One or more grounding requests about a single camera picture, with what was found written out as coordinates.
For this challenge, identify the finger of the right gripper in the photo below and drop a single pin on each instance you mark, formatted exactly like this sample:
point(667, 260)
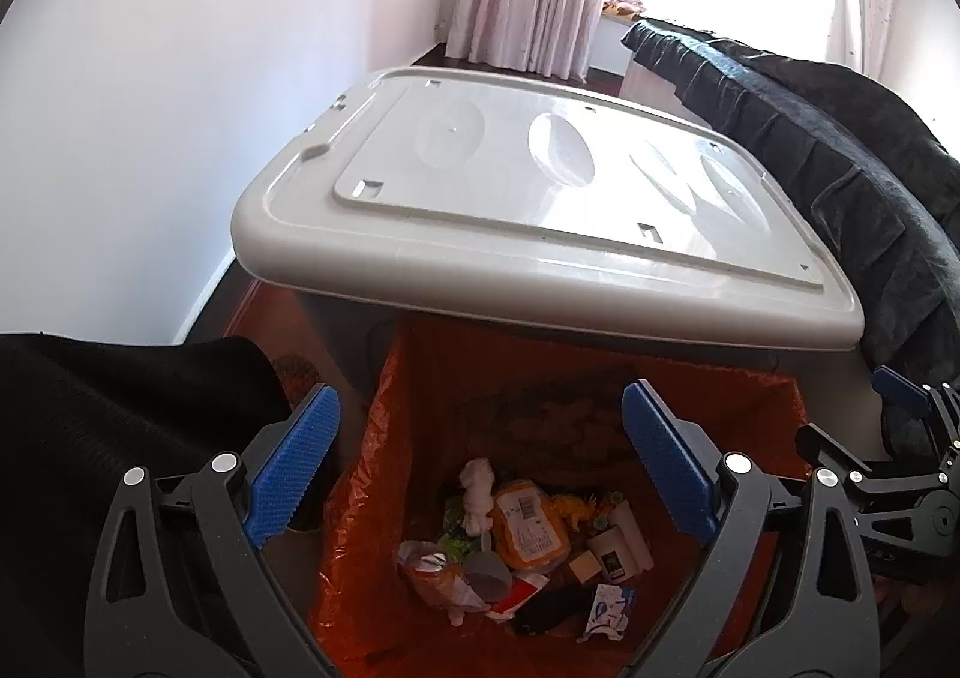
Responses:
point(931, 408)

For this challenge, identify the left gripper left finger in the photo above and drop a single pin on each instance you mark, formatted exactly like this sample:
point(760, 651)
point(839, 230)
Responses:
point(180, 586)

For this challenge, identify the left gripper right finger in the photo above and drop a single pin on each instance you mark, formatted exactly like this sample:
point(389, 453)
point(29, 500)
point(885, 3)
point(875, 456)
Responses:
point(783, 588)

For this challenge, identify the blue white milk carton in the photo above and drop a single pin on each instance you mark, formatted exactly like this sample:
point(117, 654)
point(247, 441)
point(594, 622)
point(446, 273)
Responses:
point(609, 613)

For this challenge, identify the small brown cardboard box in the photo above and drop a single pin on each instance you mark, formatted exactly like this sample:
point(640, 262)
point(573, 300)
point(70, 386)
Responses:
point(584, 567)

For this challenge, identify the orange snack bag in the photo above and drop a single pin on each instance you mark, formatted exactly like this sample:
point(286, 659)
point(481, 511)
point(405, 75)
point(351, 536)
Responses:
point(528, 533)

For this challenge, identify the white tissue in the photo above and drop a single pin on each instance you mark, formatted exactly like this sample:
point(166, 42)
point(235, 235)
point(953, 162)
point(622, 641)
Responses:
point(477, 479)

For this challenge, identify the brown cardboard tube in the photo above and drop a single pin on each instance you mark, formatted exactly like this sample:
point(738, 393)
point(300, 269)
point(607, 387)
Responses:
point(618, 544)

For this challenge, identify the yellow green toy dinosaur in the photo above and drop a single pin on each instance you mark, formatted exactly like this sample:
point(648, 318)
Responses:
point(587, 515)

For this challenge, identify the orange white biscuit wrapper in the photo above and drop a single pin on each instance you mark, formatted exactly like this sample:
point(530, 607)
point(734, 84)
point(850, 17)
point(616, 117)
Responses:
point(438, 580)

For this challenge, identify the black sock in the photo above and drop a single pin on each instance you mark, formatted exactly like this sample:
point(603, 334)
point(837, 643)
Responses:
point(553, 608)

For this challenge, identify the green snack bag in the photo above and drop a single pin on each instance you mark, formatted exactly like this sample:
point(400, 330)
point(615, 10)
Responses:
point(459, 539)

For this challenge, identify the red white carton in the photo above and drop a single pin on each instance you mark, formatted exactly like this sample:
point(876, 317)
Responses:
point(524, 586)

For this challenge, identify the light blue plastic cup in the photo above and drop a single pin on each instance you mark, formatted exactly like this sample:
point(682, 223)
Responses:
point(488, 576)

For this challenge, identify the orange trash bag bin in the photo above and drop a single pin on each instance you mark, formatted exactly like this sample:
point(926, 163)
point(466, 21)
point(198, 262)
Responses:
point(537, 410)

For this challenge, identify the dark grey bed blanket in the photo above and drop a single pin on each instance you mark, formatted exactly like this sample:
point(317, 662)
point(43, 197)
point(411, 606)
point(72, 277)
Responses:
point(858, 164)

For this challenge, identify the white plastic storage box lid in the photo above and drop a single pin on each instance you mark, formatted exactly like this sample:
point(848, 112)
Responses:
point(498, 198)

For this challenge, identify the white bed frame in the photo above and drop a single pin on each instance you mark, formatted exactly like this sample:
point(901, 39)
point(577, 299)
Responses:
point(646, 88)

